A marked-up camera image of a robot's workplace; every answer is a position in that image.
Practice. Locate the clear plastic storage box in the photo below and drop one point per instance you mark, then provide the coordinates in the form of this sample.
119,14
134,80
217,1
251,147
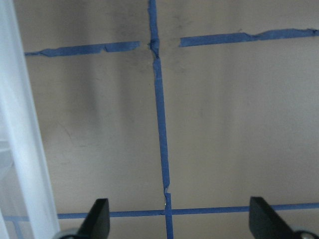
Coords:
27,208

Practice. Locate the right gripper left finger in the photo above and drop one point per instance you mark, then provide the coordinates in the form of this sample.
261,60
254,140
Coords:
97,223

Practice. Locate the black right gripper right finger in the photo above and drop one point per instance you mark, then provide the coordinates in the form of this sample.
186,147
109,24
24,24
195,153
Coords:
265,223

